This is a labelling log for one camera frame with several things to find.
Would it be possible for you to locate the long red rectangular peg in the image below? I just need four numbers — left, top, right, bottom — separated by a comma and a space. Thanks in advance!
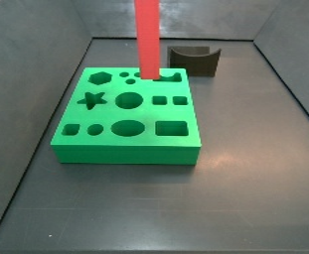
134, 0, 159, 79

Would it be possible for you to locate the green shape-sorter block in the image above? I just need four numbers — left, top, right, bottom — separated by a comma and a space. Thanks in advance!
51, 67, 202, 165

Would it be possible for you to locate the black curved holder block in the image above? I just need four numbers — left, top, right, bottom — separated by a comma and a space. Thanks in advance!
167, 46, 222, 77

